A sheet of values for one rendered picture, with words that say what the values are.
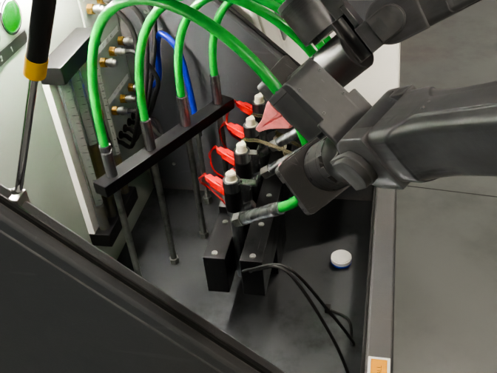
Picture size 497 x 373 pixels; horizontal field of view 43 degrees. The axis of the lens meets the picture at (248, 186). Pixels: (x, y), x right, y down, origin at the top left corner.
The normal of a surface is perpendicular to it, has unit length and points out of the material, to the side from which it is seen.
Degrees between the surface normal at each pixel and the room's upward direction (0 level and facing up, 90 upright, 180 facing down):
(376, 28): 69
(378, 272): 0
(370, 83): 0
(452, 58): 0
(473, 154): 110
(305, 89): 45
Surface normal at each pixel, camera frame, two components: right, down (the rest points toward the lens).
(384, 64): -0.08, -0.79
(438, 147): -0.71, 0.67
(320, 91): 0.12, -0.14
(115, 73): 0.98, 0.06
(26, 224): 0.61, -0.54
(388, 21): -0.29, 0.29
